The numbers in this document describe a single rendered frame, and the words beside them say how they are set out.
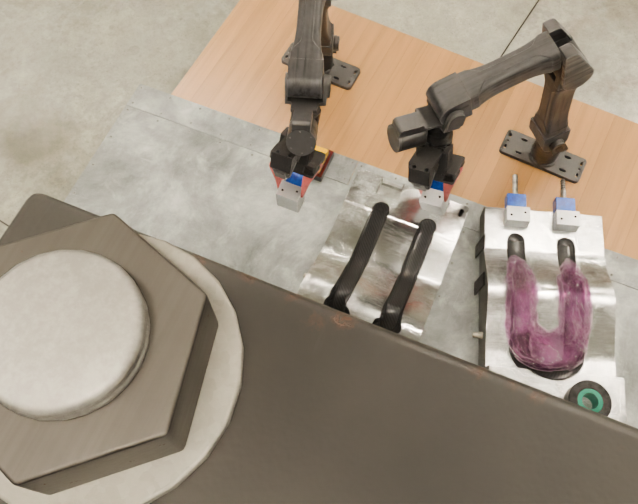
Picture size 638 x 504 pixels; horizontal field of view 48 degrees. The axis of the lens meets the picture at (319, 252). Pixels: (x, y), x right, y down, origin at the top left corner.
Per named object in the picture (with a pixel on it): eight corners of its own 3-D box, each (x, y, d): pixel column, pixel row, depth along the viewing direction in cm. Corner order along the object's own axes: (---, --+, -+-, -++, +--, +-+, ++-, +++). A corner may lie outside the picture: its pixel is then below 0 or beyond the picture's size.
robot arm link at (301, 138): (325, 157, 135) (327, 99, 127) (280, 154, 135) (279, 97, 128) (329, 127, 144) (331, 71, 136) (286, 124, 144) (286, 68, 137)
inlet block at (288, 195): (300, 156, 160) (300, 144, 155) (321, 164, 160) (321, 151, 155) (277, 205, 156) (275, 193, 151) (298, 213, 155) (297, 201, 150)
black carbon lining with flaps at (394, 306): (373, 203, 160) (376, 181, 151) (442, 228, 157) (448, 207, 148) (312, 341, 147) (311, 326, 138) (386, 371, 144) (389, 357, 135)
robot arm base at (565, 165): (588, 167, 162) (598, 143, 165) (505, 133, 166) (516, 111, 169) (577, 184, 169) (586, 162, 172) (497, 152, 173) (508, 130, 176)
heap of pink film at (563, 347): (500, 254, 155) (508, 238, 148) (583, 261, 155) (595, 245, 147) (500, 370, 145) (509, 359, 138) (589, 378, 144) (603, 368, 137)
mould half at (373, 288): (357, 187, 169) (360, 157, 157) (462, 225, 165) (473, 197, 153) (269, 379, 150) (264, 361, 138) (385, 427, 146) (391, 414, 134)
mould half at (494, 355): (479, 217, 166) (489, 194, 156) (593, 227, 164) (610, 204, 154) (477, 435, 145) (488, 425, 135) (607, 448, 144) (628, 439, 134)
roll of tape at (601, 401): (562, 382, 138) (568, 377, 135) (604, 387, 138) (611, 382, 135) (563, 423, 135) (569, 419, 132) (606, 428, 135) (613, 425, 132)
